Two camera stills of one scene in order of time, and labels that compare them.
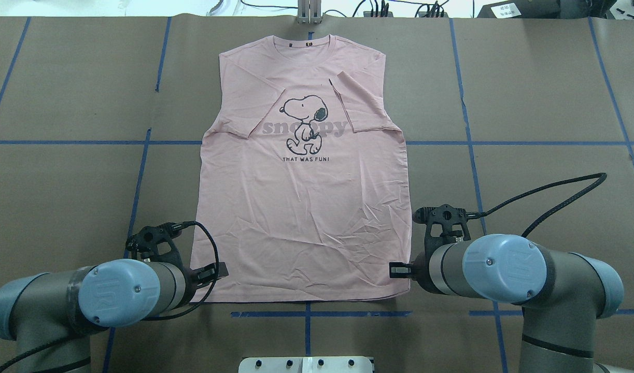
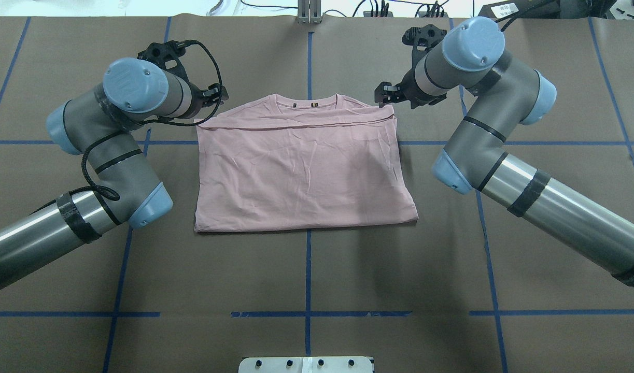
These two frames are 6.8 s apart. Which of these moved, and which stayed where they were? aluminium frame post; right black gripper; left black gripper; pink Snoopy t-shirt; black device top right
Moved: left black gripper; pink Snoopy t-shirt; right black gripper
Stayed: aluminium frame post; black device top right
